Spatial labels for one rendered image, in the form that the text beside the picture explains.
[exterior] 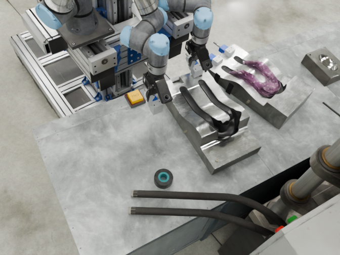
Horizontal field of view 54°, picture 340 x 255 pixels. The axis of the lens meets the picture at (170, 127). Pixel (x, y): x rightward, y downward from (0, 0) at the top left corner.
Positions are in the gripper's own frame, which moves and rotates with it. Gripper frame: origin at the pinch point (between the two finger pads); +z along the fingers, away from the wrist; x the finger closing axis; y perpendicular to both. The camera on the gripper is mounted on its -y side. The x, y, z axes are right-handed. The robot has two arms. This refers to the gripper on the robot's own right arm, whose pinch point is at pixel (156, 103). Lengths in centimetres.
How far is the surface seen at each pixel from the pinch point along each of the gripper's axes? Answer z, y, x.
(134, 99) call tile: 11.3, 14.1, 3.7
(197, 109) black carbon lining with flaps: 7.0, -6.2, -18.9
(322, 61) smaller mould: 10, -6, -103
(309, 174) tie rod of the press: -24, -62, -22
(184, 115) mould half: 6.3, -7.1, -11.3
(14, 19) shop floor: 96, 203, 34
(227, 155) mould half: 8.8, -32.8, -19.0
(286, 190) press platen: -9, -60, -21
